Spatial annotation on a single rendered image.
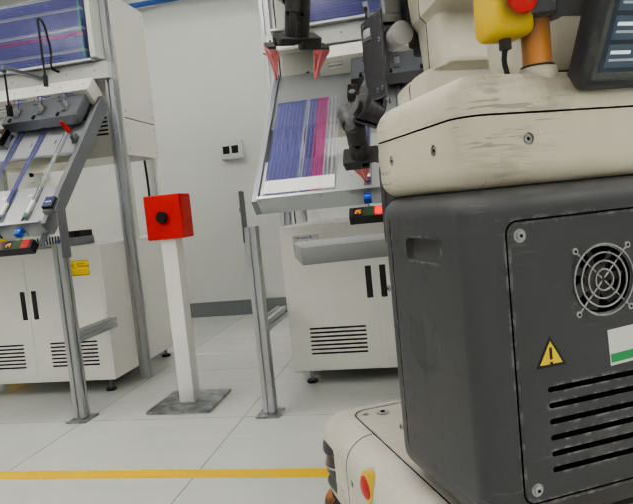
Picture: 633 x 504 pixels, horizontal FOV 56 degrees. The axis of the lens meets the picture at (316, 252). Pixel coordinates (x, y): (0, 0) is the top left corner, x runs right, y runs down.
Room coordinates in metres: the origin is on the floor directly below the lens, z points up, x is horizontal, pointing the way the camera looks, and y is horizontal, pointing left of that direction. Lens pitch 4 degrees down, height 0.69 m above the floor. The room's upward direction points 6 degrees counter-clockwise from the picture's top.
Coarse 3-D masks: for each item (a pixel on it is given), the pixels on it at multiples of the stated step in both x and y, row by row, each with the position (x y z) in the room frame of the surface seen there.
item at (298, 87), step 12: (312, 72) 2.39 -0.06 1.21; (288, 84) 2.37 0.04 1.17; (300, 84) 2.35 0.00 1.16; (312, 84) 2.34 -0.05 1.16; (324, 84) 2.32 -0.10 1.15; (336, 84) 2.30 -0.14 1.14; (288, 96) 2.31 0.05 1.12; (300, 96) 2.30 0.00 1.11; (312, 96) 2.28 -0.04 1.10; (324, 96) 2.26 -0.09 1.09; (396, 96) 2.17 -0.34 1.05; (276, 108) 2.27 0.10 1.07
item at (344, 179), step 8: (264, 168) 2.04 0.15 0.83; (336, 168) 1.97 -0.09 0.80; (344, 168) 1.96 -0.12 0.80; (376, 168) 1.93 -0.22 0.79; (264, 176) 2.02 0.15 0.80; (336, 176) 1.94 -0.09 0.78; (344, 176) 1.93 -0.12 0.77; (352, 176) 1.92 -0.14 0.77; (360, 176) 1.92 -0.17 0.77; (376, 176) 1.90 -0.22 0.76; (336, 184) 1.91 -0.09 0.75; (344, 184) 1.91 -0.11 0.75; (352, 184) 1.90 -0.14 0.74; (360, 184) 1.89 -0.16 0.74
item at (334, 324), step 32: (320, 224) 2.21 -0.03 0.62; (288, 256) 2.23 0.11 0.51; (288, 288) 2.23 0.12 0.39; (320, 288) 2.21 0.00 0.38; (352, 288) 2.18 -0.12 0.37; (384, 288) 2.16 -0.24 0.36; (288, 320) 2.24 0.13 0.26; (320, 320) 2.21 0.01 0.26; (352, 320) 2.19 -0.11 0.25; (384, 320) 2.16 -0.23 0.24; (320, 352) 2.21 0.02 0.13; (352, 352) 2.19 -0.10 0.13; (384, 352) 2.16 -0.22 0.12
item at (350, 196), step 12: (300, 192) 1.89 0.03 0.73; (312, 192) 1.88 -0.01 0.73; (324, 192) 1.87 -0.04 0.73; (336, 192) 1.87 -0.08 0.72; (348, 192) 1.86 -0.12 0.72; (360, 192) 1.86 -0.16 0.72; (372, 192) 1.85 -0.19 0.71; (264, 204) 1.93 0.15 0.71; (276, 204) 1.92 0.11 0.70; (288, 204) 1.92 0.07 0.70; (300, 204) 1.91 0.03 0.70; (312, 204) 1.91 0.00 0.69; (324, 204) 1.91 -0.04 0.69; (336, 204) 1.90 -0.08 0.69; (348, 204) 1.90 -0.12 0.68; (360, 204) 1.90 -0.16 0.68
